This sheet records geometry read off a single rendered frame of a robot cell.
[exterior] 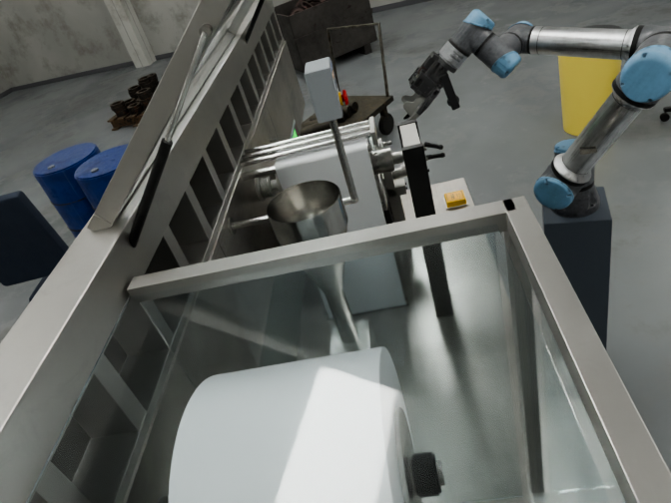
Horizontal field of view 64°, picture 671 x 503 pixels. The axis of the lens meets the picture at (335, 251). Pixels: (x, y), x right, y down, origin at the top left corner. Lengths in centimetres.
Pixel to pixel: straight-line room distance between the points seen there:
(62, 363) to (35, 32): 1176
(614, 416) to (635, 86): 110
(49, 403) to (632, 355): 238
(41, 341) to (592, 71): 379
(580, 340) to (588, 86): 366
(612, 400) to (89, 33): 1137
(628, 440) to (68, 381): 56
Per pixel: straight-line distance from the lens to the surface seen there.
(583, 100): 419
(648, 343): 274
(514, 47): 167
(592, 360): 52
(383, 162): 144
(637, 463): 47
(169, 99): 74
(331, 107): 105
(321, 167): 136
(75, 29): 1175
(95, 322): 75
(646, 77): 149
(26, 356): 69
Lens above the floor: 199
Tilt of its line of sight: 35 degrees down
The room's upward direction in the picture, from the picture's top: 18 degrees counter-clockwise
